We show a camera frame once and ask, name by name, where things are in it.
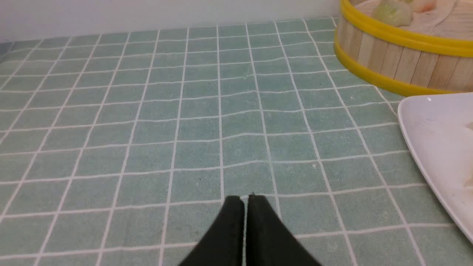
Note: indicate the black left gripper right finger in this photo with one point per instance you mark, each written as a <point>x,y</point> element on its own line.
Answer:
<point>268,241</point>

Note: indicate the green checkered tablecloth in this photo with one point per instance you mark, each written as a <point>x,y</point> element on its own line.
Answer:
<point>119,149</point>

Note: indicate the green steamed dumpling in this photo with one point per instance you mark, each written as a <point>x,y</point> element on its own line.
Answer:
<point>396,13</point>

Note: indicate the wooden steamer with yellow bands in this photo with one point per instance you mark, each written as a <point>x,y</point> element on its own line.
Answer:
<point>400,61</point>

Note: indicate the white square plate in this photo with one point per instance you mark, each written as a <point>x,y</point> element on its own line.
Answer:
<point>438,132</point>

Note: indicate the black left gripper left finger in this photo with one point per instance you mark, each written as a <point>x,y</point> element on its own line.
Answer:
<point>222,244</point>

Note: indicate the white steamer liner cloth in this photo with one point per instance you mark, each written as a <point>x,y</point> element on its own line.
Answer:
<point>450,19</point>

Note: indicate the pink steamed dumpling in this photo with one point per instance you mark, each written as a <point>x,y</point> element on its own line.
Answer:
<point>419,6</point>

